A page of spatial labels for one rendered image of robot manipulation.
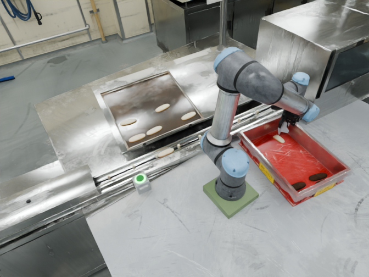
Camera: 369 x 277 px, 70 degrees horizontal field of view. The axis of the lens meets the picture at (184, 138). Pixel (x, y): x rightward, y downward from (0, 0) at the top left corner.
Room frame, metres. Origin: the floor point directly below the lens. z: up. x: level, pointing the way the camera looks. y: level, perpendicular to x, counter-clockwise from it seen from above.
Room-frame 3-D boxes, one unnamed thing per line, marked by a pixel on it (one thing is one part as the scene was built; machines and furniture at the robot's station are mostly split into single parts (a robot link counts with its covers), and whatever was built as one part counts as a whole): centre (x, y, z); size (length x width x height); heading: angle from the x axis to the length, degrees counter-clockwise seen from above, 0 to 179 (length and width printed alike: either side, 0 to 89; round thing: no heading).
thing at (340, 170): (0.87, -0.54, 0.88); 0.49 x 0.34 x 0.10; 20
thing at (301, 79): (1.02, -0.57, 1.21); 0.09 x 0.08 x 0.11; 116
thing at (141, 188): (0.80, 0.24, 0.84); 0.08 x 0.08 x 0.11; 24
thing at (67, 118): (1.60, 0.03, 0.41); 1.80 x 1.16 x 0.82; 121
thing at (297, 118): (1.01, -0.57, 1.05); 0.09 x 0.08 x 0.12; 39
